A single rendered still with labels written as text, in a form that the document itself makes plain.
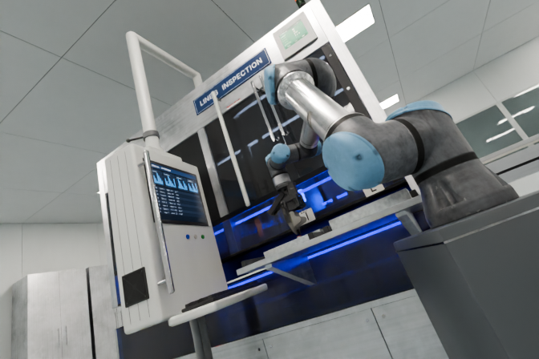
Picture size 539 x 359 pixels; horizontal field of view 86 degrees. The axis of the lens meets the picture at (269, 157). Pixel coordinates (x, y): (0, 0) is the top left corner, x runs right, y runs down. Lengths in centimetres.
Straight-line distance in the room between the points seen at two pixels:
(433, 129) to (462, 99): 572
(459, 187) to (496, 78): 594
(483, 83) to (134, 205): 601
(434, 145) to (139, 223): 108
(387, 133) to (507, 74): 601
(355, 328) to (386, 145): 101
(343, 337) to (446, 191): 98
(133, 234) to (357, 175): 99
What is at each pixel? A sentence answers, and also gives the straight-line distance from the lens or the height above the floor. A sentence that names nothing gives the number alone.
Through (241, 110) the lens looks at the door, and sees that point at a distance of 175.
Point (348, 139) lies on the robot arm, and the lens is 53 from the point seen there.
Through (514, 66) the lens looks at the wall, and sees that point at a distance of 662.
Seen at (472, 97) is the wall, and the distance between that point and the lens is 635.
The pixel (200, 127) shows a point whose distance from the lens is 191.
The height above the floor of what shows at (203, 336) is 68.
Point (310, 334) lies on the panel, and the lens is 151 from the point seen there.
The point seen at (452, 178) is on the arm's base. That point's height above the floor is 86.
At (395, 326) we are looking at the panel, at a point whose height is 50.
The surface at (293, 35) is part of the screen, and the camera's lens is 176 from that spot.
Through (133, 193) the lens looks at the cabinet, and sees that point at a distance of 135.
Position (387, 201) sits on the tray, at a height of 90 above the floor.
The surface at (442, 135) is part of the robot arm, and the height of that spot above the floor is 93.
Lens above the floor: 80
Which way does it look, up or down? 22 degrees up
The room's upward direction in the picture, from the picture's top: 20 degrees counter-clockwise
